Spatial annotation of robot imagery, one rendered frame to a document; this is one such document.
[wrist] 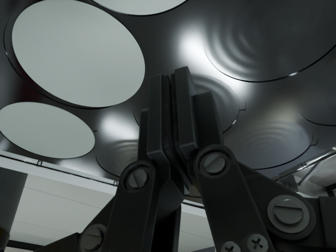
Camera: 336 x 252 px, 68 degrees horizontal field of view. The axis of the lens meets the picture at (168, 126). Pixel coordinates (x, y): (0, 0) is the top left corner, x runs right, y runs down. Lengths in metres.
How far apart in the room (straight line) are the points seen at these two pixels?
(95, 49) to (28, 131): 0.14
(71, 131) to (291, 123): 0.23
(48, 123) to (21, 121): 0.03
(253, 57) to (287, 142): 0.13
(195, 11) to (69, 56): 0.10
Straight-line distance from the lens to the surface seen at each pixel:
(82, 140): 0.30
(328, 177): 0.46
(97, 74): 0.22
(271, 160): 0.33
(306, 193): 0.43
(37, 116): 0.28
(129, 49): 0.19
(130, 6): 0.18
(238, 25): 0.19
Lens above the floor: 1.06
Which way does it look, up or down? 39 degrees down
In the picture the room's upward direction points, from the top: 179 degrees counter-clockwise
